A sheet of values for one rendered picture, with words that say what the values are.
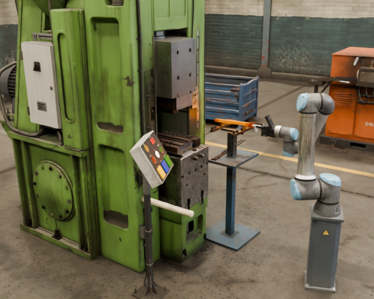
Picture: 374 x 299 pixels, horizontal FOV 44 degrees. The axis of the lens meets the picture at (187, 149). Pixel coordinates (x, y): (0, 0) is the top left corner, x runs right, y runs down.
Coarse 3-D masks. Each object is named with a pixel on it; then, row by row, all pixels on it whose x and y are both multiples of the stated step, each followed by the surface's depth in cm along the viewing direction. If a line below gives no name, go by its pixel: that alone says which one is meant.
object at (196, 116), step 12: (192, 0) 354; (192, 12) 356; (204, 12) 371; (204, 24) 374; (180, 36) 362; (204, 36) 377; (204, 48) 380; (204, 60) 383; (204, 72) 386; (204, 84) 390; (204, 96) 393; (204, 108) 397; (168, 120) 393; (180, 120) 385; (192, 120) 384; (204, 120) 400; (180, 132) 389; (192, 132) 388; (204, 132) 404; (204, 144) 407
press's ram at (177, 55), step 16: (160, 48) 326; (176, 48) 325; (192, 48) 341; (160, 64) 330; (176, 64) 329; (192, 64) 345; (160, 80) 334; (176, 80) 332; (192, 80) 349; (160, 96) 338; (176, 96) 336
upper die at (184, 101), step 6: (180, 96) 340; (186, 96) 346; (162, 102) 345; (168, 102) 342; (174, 102) 339; (180, 102) 342; (186, 102) 348; (168, 108) 343; (174, 108) 340; (180, 108) 343
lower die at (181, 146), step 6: (162, 138) 368; (168, 138) 365; (180, 138) 367; (186, 138) 367; (162, 144) 357; (168, 144) 357; (174, 144) 356; (180, 144) 354; (186, 144) 359; (168, 150) 355; (174, 150) 351; (180, 150) 353; (186, 150) 360
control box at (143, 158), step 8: (144, 136) 311; (152, 136) 310; (136, 144) 299; (144, 144) 293; (152, 144) 304; (160, 144) 317; (136, 152) 288; (144, 152) 288; (152, 152) 298; (160, 152) 311; (136, 160) 289; (144, 160) 288; (152, 160) 292; (160, 160) 305; (144, 168) 290; (152, 168) 289; (152, 176) 291; (160, 176) 293; (152, 184) 293; (160, 184) 292
